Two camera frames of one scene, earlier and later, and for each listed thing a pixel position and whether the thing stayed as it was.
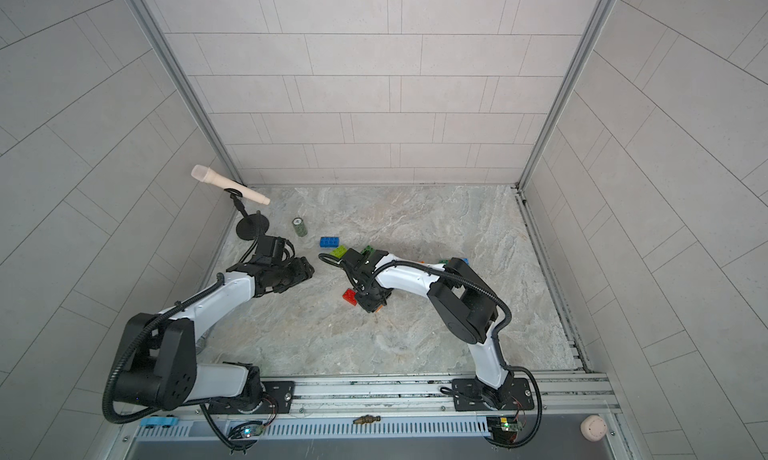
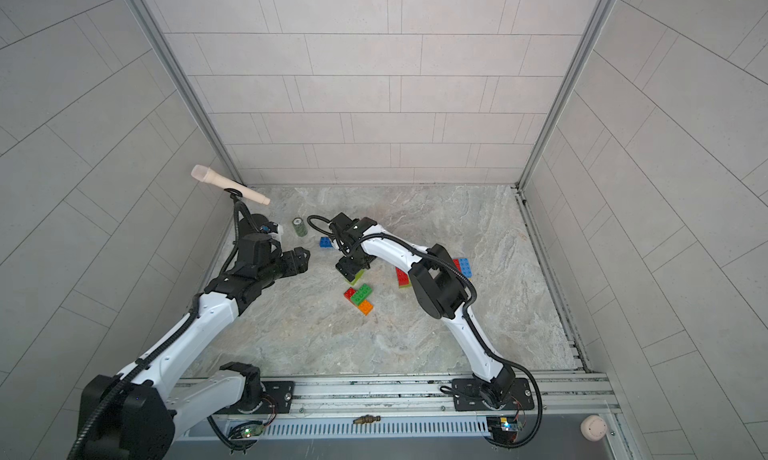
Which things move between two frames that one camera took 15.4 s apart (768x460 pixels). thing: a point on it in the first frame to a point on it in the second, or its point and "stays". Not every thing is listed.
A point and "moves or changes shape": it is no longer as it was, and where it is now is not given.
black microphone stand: x=252 y=226 stays
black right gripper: x=369 y=305 to x=347 y=267
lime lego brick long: x=340 y=251 moves or changes shape
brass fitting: x=366 y=419 stays
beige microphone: x=206 y=174 stays
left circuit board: x=242 y=431 stays
